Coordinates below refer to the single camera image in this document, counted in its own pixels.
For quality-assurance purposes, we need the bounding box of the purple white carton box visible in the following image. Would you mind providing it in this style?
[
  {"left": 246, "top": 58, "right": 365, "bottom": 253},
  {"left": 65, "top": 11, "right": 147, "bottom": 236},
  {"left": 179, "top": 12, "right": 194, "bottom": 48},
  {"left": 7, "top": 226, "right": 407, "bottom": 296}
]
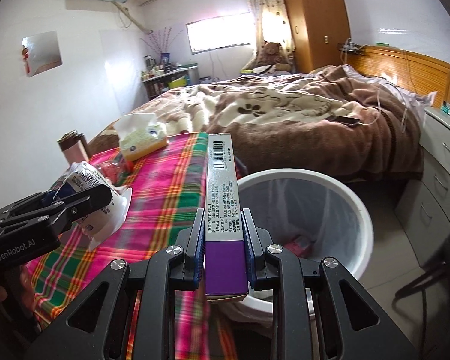
[{"left": 204, "top": 133, "right": 249, "bottom": 302}]

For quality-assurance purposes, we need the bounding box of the white trash bin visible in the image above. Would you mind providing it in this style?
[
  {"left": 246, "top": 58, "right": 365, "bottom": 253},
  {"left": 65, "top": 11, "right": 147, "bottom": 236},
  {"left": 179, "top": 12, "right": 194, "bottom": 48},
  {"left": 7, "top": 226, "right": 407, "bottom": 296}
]
[{"left": 218, "top": 168, "right": 374, "bottom": 327}]

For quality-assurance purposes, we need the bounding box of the clear plastic bottle red cap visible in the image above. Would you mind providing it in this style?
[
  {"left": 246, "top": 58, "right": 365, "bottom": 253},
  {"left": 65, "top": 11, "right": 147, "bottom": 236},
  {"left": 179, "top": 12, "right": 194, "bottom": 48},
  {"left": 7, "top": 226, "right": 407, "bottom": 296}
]
[{"left": 97, "top": 159, "right": 134, "bottom": 187}]

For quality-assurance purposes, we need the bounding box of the pink brown thermos mug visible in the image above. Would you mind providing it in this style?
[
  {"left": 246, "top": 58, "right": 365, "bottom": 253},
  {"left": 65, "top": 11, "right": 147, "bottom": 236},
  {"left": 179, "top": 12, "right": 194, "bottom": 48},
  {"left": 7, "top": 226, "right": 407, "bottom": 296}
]
[{"left": 57, "top": 129, "right": 92, "bottom": 165}]

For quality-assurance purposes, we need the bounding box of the yellow tissue pack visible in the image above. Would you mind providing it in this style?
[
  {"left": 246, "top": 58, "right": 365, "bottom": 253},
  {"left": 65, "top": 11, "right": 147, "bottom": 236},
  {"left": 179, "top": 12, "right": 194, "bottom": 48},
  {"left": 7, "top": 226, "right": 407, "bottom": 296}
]
[{"left": 113, "top": 113, "right": 169, "bottom": 162}]

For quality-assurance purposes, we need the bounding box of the brown patterned blanket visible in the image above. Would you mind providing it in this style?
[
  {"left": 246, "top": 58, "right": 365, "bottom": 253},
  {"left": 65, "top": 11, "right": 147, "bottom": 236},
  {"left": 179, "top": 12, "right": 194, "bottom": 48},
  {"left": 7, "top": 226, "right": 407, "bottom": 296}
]
[{"left": 87, "top": 63, "right": 438, "bottom": 179}]

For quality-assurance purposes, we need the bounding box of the black phone on bed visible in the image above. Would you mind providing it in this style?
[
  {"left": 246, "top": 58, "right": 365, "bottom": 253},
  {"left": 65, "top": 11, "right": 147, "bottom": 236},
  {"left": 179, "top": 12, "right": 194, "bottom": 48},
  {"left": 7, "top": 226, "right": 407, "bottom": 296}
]
[{"left": 327, "top": 115, "right": 361, "bottom": 127}]

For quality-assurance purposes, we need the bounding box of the grey shelf with bottles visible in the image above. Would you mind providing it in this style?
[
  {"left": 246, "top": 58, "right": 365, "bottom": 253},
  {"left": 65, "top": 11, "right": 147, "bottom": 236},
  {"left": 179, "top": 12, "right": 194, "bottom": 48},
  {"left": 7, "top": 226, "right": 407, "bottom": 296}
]
[{"left": 142, "top": 64, "right": 200, "bottom": 100}]

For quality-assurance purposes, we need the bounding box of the white drawer cabinet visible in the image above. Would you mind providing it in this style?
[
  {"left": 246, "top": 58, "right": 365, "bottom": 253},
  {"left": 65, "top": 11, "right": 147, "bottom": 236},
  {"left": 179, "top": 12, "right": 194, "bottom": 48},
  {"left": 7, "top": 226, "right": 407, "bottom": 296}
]
[{"left": 395, "top": 107, "right": 450, "bottom": 267}]

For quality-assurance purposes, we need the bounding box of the brown teddy bear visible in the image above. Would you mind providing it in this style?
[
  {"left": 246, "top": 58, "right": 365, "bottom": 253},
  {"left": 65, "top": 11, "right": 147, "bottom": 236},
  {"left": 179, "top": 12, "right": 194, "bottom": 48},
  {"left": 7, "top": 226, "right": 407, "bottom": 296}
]
[{"left": 253, "top": 42, "right": 292, "bottom": 74}]

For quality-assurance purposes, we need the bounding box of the black chair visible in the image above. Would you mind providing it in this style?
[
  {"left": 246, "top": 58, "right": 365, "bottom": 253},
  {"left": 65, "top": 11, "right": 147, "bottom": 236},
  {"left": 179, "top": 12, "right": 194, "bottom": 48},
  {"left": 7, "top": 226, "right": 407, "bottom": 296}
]
[{"left": 394, "top": 220, "right": 450, "bottom": 353}]

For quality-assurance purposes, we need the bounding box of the vase with purple branches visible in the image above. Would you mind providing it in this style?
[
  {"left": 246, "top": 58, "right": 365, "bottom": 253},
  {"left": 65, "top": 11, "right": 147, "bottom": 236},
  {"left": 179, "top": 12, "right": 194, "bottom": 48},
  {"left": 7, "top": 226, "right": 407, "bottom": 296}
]
[{"left": 139, "top": 26, "right": 184, "bottom": 64}]

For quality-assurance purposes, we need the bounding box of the wooden headboard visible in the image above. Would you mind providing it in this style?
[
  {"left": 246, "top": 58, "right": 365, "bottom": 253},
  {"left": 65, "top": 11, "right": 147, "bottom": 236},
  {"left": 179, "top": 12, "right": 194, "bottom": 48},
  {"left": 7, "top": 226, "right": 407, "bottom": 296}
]
[{"left": 346, "top": 46, "right": 450, "bottom": 108}]

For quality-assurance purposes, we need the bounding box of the wooden wardrobe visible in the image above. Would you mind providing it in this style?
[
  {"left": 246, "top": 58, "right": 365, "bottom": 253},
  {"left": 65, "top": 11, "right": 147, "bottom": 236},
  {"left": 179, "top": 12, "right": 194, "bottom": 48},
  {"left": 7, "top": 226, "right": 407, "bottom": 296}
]
[{"left": 284, "top": 0, "right": 350, "bottom": 72}]

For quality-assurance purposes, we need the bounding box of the floral curtain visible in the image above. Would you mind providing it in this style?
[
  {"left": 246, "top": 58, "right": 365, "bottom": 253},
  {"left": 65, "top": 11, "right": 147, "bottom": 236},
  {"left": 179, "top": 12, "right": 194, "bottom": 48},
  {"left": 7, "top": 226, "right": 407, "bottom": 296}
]
[{"left": 247, "top": 0, "right": 294, "bottom": 59}]

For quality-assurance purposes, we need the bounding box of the wall mirror panel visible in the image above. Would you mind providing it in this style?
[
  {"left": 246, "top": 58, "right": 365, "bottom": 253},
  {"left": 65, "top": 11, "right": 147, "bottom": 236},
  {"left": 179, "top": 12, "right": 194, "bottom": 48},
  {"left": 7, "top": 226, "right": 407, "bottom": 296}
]
[{"left": 22, "top": 31, "right": 62, "bottom": 77}]

